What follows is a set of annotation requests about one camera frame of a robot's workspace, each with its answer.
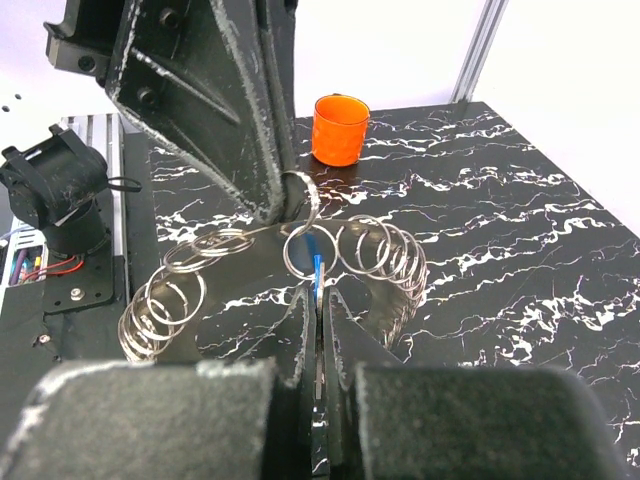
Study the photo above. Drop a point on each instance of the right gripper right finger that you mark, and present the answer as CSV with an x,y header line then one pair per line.
x,y
388,420

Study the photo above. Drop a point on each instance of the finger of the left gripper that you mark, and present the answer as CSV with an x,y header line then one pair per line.
x,y
276,22
190,74

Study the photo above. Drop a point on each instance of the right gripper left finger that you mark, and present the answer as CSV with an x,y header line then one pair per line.
x,y
246,419

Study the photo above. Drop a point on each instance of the orange plastic cup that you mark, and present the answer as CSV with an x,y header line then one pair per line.
x,y
339,129

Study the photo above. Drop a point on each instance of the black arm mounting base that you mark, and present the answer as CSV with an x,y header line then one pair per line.
x,y
82,199

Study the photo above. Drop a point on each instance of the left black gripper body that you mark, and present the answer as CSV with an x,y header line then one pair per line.
x,y
83,41

